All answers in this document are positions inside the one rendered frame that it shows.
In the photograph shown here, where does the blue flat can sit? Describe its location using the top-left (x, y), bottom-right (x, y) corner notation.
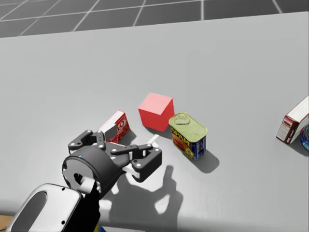
top-left (300, 124), bottom-right (309, 152)

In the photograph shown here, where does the red and white carton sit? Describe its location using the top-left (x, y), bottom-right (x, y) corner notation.
top-left (276, 95), bottom-right (309, 145)

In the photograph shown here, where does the green and blue rectangular can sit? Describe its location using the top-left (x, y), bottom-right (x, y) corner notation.
top-left (168, 112), bottom-right (208, 160)

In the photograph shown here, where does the pink cube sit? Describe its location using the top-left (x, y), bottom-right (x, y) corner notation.
top-left (138, 92), bottom-right (175, 133)

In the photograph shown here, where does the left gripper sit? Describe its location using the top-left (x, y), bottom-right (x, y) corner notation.
top-left (62, 127), bottom-right (163, 200)

